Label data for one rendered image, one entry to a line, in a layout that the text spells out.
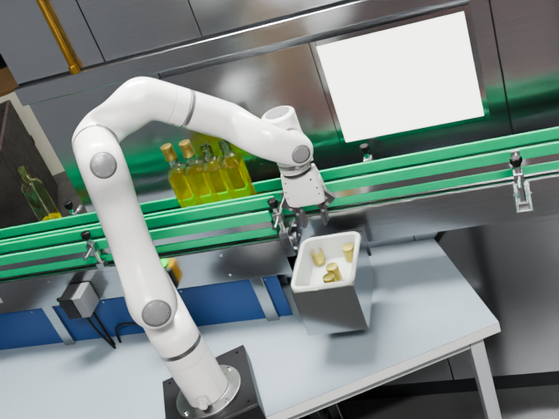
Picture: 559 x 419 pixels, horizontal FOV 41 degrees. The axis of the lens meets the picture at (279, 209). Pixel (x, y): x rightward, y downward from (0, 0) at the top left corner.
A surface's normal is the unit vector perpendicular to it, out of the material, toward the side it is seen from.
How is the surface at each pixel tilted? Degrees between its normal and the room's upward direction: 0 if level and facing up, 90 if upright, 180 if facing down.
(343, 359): 0
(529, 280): 90
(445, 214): 90
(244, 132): 61
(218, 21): 90
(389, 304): 0
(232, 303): 90
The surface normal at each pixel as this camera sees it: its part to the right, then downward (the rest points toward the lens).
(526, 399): -0.31, -0.80
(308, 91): -0.18, 0.57
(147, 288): 0.22, -0.10
